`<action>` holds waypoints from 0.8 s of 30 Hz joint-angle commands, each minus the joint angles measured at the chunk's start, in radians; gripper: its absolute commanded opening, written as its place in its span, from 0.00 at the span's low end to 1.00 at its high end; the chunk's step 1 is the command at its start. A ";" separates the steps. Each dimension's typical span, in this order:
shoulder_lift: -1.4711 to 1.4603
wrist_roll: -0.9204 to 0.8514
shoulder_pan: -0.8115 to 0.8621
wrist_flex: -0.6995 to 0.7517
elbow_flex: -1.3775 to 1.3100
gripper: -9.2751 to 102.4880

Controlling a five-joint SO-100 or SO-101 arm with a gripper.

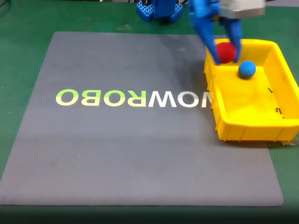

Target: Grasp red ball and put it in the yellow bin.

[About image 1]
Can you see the red ball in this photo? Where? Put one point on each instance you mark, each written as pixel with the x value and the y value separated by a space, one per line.
pixel 226 53

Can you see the clear plastic wrap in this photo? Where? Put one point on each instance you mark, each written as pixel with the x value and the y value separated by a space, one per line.
pixel 290 142

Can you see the grey mat with lettering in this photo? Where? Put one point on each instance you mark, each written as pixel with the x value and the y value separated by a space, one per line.
pixel 116 151

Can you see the yellow plastic bin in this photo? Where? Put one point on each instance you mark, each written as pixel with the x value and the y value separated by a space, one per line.
pixel 247 102

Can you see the blue ball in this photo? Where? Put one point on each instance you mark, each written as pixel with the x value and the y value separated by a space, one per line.
pixel 247 69

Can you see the silver camera box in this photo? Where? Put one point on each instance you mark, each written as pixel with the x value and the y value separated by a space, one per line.
pixel 243 8

